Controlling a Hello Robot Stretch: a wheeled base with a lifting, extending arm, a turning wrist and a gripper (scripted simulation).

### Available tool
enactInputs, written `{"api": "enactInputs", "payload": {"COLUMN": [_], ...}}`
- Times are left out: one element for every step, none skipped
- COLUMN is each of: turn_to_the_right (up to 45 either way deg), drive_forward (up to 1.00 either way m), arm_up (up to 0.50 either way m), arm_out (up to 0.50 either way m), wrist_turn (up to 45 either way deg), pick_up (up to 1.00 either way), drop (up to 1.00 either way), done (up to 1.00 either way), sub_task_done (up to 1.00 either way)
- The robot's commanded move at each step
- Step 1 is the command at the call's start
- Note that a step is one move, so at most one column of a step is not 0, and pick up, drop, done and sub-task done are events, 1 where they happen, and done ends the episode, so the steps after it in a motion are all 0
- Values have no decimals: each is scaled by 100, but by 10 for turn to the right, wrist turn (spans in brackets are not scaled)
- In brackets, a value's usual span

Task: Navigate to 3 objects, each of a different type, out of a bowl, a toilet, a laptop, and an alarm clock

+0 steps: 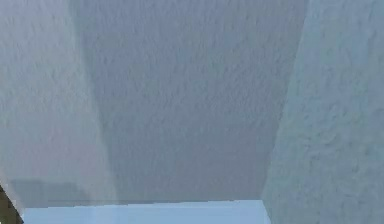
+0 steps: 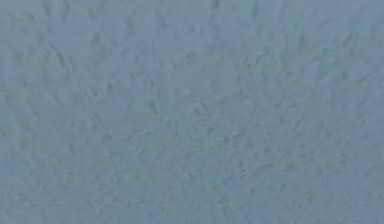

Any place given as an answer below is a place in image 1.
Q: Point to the brown wooden furniture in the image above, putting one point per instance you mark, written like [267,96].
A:
[6,211]

